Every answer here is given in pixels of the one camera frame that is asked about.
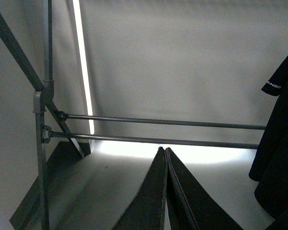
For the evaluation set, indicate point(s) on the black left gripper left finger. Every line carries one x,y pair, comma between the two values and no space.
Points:
147,209

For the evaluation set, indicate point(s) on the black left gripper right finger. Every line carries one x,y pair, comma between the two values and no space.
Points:
190,207

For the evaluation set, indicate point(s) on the grey metal clothes rack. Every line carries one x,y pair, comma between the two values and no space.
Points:
50,122

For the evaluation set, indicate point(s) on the black printed t-shirt on rack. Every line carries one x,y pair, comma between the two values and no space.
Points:
270,165

